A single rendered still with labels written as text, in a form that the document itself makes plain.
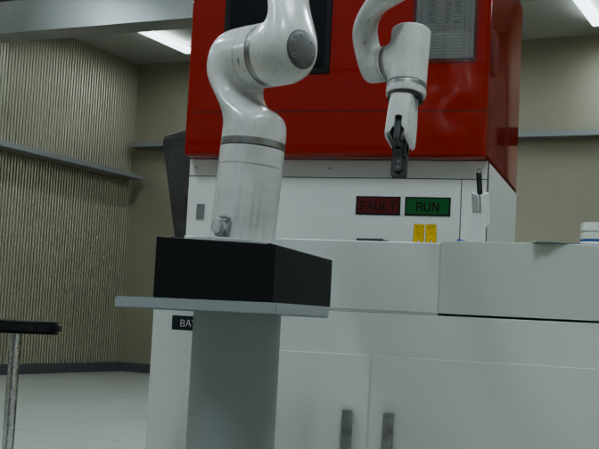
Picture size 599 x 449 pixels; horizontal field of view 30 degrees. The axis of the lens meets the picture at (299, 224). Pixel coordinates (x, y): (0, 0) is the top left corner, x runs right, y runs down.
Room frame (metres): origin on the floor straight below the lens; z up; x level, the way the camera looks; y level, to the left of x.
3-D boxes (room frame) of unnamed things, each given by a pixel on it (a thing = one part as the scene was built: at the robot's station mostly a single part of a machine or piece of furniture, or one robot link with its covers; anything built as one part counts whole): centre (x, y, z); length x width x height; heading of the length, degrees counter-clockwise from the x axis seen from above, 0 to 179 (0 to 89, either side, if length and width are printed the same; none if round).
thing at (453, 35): (3.23, -0.17, 1.52); 0.81 x 0.75 x 0.60; 73
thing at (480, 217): (2.49, -0.40, 1.03); 0.06 x 0.04 x 0.13; 163
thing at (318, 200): (2.94, -0.08, 1.02); 0.81 x 0.03 x 0.40; 73
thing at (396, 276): (2.34, -0.03, 0.89); 0.55 x 0.09 x 0.14; 73
